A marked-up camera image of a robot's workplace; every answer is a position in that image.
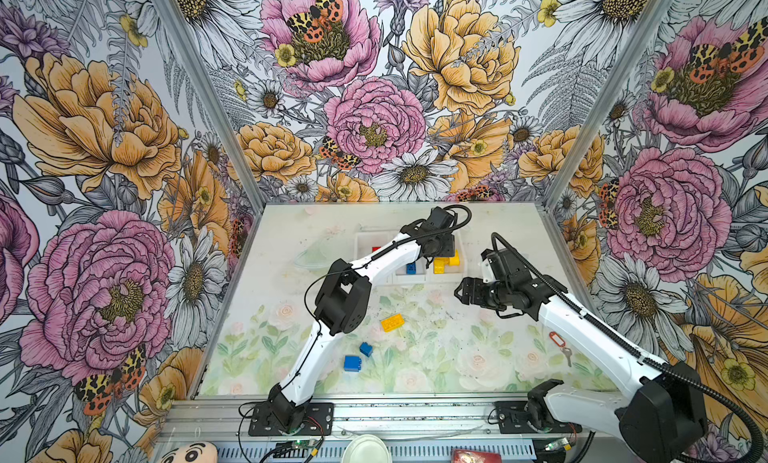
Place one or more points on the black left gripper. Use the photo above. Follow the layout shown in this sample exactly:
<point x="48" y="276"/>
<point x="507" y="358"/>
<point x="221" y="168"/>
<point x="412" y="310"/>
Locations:
<point x="449" y="249"/>

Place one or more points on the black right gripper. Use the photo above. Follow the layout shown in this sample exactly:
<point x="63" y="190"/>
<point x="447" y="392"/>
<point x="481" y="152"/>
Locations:
<point x="475" y="296"/>

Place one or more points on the yellow lego small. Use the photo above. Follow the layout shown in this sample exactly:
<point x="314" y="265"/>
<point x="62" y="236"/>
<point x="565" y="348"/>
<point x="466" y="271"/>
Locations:
<point x="440" y="265"/>

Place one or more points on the white three-compartment tray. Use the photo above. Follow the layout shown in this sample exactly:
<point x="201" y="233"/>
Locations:
<point x="389" y="268"/>

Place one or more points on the yellow lego long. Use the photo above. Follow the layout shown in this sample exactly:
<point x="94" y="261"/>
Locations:
<point x="392" y="323"/>

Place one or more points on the blue lego small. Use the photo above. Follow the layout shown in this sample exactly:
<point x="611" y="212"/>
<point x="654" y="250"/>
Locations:
<point x="366" y="349"/>

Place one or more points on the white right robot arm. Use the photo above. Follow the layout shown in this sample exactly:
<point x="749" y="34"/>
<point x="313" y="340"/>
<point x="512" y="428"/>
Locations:
<point x="659" y="409"/>

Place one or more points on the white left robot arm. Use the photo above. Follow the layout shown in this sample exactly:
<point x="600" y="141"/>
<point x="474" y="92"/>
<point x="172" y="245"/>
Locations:
<point x="342" y="301"/>

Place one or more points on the red key tag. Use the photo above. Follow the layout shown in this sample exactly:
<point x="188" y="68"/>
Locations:
<point x="562" y="346"/>

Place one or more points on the red packet at bottom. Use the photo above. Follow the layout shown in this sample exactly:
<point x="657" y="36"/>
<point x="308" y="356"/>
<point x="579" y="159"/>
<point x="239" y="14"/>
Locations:
<point x="473" y="456"/>

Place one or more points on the white round cup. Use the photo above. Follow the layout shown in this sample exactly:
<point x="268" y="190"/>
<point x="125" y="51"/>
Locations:
<point x="366" y="449"/>

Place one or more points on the green circuit board left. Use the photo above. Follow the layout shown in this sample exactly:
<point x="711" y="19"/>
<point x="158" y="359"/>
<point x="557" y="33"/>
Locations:
<point x="295" y="446"/>

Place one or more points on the cartoon face toy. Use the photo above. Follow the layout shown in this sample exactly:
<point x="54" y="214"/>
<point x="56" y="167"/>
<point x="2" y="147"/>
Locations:
<point x="196" y="452"/>

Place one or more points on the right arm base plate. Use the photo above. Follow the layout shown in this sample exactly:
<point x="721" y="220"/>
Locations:
<point x="510" y="416"/>

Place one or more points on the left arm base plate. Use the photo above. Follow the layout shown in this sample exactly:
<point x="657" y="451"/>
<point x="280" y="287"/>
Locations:
<point x="312" y="419"/>

